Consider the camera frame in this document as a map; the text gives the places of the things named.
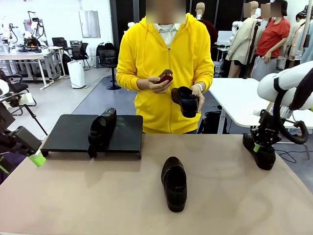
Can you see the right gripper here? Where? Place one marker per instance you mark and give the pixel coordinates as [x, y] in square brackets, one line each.
[265, 134]

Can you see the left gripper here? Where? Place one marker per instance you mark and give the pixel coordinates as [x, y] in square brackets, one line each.
[24, 142]

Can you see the black leather shoe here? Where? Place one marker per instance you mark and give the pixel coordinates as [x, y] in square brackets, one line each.
[174, 193]
[265, 157]
[101, 129]
[187, 102]

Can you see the wooden shoe brush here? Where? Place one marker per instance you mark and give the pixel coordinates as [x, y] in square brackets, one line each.
[165, 76]

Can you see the person's left forearm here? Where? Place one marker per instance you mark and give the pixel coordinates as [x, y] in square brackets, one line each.
[207, 78]

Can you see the person's right forearm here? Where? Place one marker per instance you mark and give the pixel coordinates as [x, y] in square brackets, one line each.
[127, 82]

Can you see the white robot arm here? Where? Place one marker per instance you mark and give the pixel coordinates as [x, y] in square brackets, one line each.
[6, 29]

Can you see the black shoe stand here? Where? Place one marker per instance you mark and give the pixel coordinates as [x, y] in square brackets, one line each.
[127, 137]
[66, 132]

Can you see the person's left hand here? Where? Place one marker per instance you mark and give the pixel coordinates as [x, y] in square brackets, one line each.
[201, 98]

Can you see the person's right hand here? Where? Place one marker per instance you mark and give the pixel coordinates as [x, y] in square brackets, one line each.
[151, 85]

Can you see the black floor bag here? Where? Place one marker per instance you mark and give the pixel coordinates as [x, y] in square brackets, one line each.
[211, 122]

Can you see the white table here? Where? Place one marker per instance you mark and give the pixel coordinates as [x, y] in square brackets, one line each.
[234, 98]

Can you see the black office chair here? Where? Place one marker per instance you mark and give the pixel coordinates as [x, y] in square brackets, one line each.
[82, 50]
[17, 86]
[59, 41]

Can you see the white wrist watch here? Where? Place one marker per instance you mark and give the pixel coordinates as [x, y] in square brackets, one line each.
[201, 87]

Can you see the person in yellow hoodie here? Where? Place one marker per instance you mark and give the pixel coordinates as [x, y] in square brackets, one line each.
[168, 107]

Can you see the white air purifier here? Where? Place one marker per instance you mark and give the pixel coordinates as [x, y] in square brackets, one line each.
[76, 73]

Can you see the white workshop desk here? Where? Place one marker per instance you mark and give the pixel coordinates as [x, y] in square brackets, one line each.
[24, 56]

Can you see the mannequin in beige jacket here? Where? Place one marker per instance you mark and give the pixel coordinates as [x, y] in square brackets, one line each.
[242, 41]

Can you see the mannequin in red t-shirt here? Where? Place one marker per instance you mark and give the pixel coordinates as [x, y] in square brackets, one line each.
[271, 36]

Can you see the mannequin in light coat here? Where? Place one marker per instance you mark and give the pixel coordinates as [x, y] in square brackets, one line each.
[297, 41]

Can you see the mannequin in dark red top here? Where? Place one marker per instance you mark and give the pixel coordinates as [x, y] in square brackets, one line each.
[211, 29]

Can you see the black bar stool chair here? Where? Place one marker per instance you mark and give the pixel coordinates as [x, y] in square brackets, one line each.
[107, 57]

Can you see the black and white robot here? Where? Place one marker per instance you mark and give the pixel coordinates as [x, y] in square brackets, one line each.
[36, 24]

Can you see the black backpack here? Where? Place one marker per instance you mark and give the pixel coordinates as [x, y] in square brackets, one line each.
[105, 46]

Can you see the grey wall panel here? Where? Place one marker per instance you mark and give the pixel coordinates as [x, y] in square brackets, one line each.
[89, 24]

